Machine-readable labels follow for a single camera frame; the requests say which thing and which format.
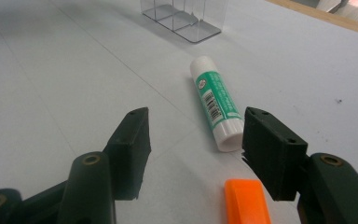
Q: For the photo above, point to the clear plastic organizer box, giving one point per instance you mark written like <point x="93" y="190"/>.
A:
<point x="183" y="21"/>

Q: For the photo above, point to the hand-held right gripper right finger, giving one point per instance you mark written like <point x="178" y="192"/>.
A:
<point x="273" y="155"/>

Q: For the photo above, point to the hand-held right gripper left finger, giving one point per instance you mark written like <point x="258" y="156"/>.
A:
<point x="130" y="155"/>

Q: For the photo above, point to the green and white glue stick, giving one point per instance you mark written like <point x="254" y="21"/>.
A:
<point x="217" y="102"/>

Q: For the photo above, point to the orange plastic item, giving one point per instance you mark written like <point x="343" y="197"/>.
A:
<point x="245" y="202"/>

